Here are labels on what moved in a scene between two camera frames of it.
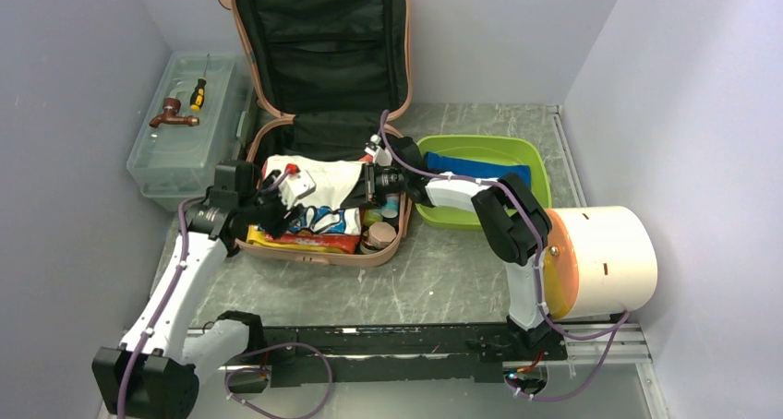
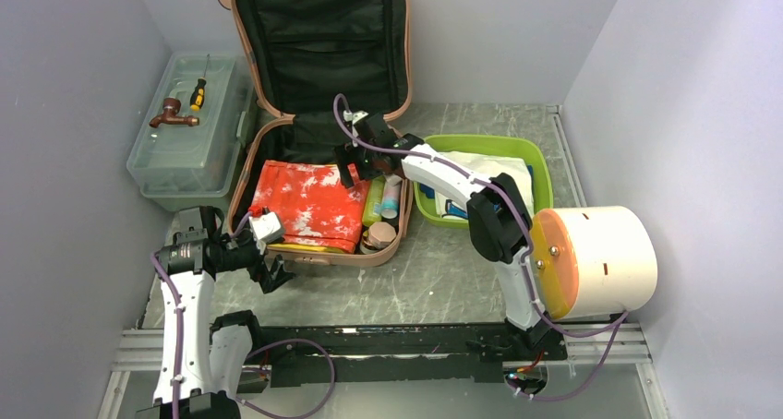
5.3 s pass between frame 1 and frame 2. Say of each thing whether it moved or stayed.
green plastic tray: stayed
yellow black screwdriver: stayed
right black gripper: moved
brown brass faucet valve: stayed
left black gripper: moved
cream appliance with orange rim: stayed
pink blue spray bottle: stayed
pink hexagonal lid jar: stayed
